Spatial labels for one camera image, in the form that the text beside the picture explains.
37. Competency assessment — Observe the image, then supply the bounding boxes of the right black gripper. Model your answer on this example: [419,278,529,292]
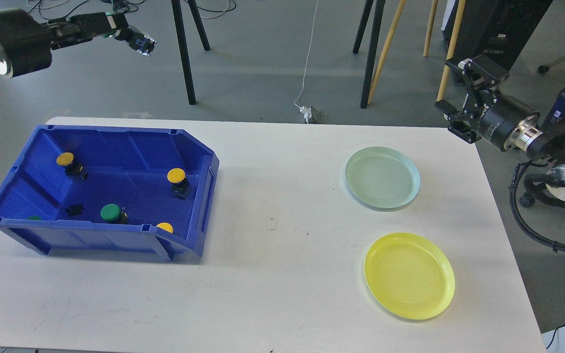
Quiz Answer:
[435,54,541,151]

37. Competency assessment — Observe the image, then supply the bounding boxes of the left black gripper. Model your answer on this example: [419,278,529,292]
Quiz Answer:
[0,8,157,77]

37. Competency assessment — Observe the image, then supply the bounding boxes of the yellow push button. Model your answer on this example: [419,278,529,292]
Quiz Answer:
[166,168,191,200]
[56,152,88,181]

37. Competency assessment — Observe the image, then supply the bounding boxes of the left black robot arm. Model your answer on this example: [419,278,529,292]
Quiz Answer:
[0,8,155,77]

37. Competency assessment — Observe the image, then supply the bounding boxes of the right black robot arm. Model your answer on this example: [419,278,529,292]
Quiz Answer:
[435,54,565,252]

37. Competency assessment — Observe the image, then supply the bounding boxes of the light green plate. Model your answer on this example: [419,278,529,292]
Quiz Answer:
[344,147,421,211]

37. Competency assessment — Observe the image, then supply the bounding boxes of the green push button front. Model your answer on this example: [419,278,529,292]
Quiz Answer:
[100,203,128,224]

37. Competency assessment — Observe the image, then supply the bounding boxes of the small black button part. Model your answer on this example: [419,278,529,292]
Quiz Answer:
[65,203,84,217]

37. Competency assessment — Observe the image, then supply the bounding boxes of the yellow push button front edge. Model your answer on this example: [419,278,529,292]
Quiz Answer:
[156,223,180,236]

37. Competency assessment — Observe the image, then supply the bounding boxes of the yellow plate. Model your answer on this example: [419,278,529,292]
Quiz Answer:
[363,232,457,320]

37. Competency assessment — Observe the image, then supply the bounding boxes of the black tripod left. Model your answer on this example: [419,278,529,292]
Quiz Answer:
[171,0,210,105]

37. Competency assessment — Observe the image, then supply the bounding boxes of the black computer tower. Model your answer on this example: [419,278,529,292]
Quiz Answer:
[452,0,552,70]

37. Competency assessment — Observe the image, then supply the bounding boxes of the wooden easel legs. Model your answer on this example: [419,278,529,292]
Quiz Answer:
[367,0,466,102]

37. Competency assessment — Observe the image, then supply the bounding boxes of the black office chair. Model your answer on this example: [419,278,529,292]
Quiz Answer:
[538,41,565,74]

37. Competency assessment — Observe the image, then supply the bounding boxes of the black tripod leg centre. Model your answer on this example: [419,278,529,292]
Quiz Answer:
[352,0,386,109]

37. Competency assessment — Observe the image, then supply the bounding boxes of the blue plastic storage bin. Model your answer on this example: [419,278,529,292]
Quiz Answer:
[0,125,219,261]

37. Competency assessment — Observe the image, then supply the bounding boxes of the black floor cables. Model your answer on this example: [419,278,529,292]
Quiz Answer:
[26,0,237,20]

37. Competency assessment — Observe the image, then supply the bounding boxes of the white cable with plug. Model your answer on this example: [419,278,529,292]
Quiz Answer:
[293,0,324,124]

